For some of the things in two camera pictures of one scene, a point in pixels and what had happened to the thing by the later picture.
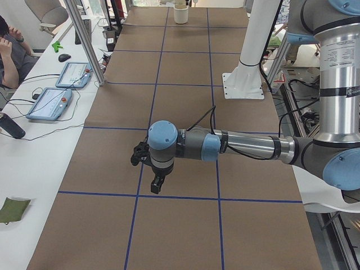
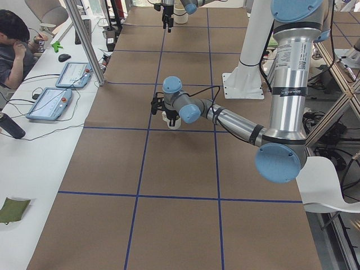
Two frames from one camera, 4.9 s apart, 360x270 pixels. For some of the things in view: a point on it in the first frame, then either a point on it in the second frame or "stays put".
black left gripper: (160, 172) -> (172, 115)
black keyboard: (88, 24) stays put
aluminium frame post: (88, 43) stays put
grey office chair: (50, 13) stays put
